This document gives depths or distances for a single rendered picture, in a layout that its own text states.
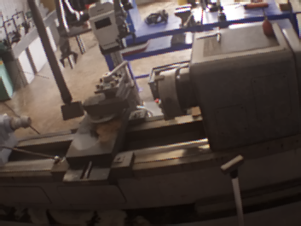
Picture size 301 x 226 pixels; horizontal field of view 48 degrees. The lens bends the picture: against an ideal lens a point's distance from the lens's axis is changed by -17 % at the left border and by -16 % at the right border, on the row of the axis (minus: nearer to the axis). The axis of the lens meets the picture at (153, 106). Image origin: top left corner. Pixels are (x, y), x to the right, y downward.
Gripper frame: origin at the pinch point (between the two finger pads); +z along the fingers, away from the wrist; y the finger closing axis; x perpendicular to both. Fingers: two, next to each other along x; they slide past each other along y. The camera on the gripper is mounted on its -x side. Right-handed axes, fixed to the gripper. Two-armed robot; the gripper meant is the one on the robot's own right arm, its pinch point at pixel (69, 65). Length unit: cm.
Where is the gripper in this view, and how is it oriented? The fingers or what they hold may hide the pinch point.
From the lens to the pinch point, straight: 280.8
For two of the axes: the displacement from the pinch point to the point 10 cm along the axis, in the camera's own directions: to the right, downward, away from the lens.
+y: 9.6, -2.5, -1.4
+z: 2.5, 9.7, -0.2
